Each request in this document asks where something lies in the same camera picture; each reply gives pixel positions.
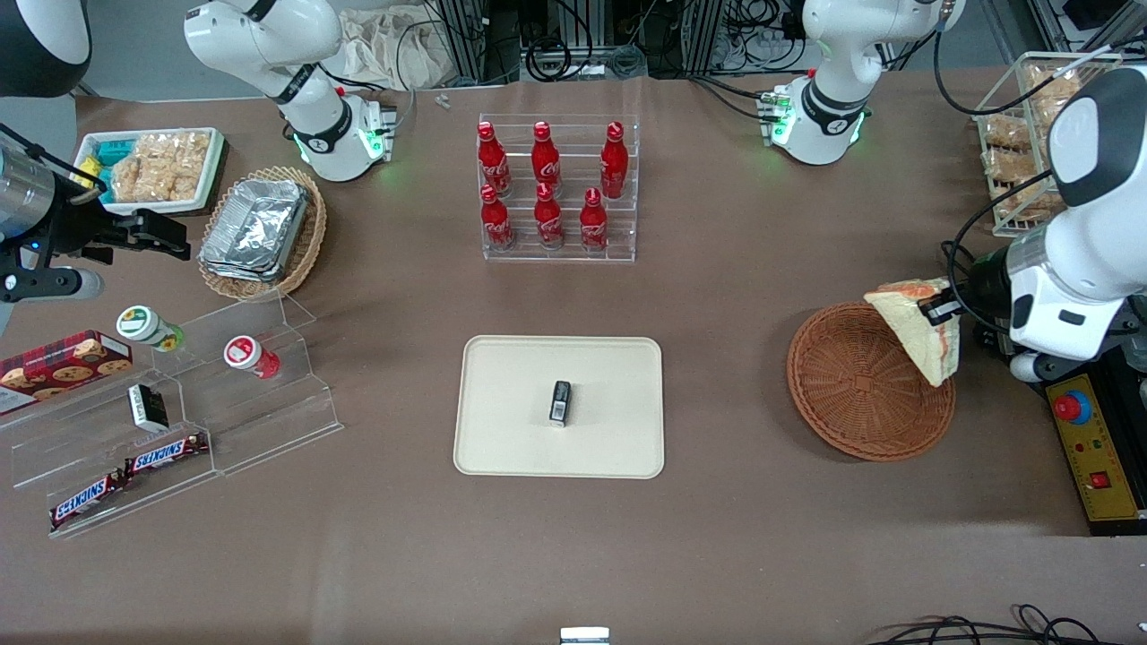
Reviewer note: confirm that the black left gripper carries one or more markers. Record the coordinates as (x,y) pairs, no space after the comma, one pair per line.
(986,285)

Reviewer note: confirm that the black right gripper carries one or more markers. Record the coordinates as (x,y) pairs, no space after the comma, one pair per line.
(73,230)

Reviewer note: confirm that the triangular sandwich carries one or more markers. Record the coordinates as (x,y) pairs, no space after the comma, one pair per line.
(923,345)

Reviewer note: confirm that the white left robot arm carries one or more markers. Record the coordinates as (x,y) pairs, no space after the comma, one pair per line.
(838,98)

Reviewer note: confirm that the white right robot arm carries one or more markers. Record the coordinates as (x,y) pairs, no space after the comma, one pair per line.
(309,121)

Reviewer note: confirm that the white rectangular snack tray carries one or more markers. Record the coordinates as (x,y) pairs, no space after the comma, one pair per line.
(90,152)

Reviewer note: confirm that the brown round wicker basket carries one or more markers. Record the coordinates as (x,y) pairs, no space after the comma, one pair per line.
(851,403)

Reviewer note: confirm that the light oval wicker basket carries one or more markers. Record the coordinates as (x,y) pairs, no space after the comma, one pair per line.
(309,242)

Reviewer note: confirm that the beige plastic tray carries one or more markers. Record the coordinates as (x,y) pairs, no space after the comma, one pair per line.
(511,412)

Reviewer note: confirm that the clear crispy snack pack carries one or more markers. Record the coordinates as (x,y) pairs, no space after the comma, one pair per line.
(163,166)
(194,161)
(130,179)

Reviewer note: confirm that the stacked aluminium foil trays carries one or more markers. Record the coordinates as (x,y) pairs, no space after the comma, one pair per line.
(255,228)

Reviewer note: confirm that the green sunflower yogurt cup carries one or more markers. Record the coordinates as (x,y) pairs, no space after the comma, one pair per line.
(143,324)

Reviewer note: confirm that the yellow snack packet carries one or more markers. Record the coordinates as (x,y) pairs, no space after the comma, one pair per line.
(90,173)

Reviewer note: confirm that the teal snack packet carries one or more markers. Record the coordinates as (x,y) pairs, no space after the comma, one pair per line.
(112,152)

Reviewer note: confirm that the clear fried snack bag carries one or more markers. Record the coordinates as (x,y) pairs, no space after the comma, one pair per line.
(1026,206)
(1010,167)
(1048,82)
(1042,116)
(1008,132)

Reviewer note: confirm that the red strawberry yogurt cup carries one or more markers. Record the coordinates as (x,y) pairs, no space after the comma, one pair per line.
(246,354)

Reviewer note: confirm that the red plaid cookie box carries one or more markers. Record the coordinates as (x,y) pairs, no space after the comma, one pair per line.
(63,367)

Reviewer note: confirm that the small black white box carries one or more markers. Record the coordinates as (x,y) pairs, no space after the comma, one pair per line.
(147,408)
(561,401)

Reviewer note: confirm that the yellow emergency stop box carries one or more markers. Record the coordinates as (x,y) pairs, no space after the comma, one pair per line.
(1098,448)

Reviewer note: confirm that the clear acrylic step stand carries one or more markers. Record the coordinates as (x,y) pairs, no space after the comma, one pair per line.
(260,421)

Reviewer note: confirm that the Snickers chocolate bar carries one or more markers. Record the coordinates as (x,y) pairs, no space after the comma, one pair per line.
(166,453)
(87,502)

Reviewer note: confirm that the beige cloth bag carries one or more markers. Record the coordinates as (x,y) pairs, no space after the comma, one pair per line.
(394,49)

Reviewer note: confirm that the white power strip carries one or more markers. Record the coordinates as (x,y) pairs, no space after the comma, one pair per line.
(762,47)

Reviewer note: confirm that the red cola bottle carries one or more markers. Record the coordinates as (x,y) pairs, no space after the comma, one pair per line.
(593,224)
(493,161)
(545,161)
(495,224)
(614,163)
(548,222)

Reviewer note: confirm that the clear acrylic bottle rack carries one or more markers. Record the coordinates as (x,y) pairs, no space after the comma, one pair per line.
(618,228)

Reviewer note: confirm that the white black device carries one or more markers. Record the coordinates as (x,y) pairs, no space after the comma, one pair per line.
(584,637)

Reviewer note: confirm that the aluminium profile frame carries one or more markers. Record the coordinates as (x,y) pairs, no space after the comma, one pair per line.
(468,40)

